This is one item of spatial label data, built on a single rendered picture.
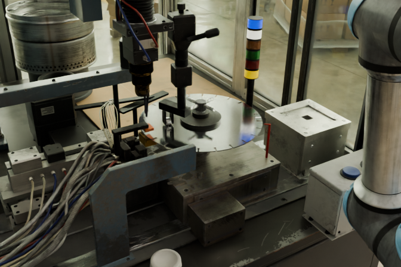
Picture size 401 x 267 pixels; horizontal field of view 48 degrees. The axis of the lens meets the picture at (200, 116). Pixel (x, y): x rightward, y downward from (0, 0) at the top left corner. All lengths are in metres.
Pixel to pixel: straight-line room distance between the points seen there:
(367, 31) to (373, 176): 0.28
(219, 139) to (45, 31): 0.79
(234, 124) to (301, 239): 0.33
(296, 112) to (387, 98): 0.62
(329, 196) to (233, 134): 0.27
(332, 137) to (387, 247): 0.52
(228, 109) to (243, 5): 0.57
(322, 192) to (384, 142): 0.32
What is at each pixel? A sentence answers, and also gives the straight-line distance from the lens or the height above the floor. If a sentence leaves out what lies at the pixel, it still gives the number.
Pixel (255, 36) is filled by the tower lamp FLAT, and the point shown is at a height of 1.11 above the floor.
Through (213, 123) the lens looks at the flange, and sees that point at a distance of 1.18.
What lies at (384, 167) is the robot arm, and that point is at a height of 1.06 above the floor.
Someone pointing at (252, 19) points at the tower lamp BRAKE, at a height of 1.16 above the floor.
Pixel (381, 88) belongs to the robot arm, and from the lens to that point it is 0.82.
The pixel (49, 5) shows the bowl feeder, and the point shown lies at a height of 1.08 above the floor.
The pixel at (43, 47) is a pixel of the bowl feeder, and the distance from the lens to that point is 1.68.
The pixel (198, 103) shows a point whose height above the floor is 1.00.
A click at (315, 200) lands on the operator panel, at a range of 1.18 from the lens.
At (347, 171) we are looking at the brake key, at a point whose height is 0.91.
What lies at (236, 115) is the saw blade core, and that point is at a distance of 1.25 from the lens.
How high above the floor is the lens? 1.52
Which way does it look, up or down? 27 degrees down
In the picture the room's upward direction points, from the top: 1 degrees clockwise
